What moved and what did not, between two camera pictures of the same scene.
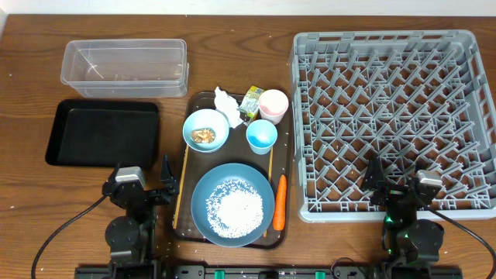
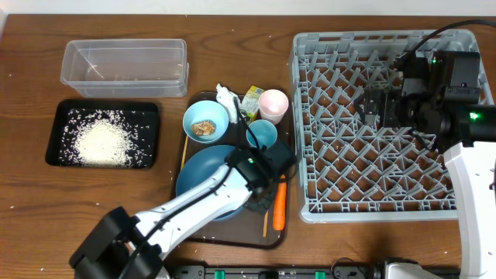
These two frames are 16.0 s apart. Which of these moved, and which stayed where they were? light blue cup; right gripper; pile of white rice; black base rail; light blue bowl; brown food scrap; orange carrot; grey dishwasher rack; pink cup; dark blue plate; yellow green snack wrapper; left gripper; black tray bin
Moved: right gripper; left gripper; brown food scrap; pile of white rice; dark blue plate; light blue bowl
Stayed: light blue cup; black tray bin; pink cup; orange carrot; grey dishwasher rack; black base rail; yellow green snack wrapper
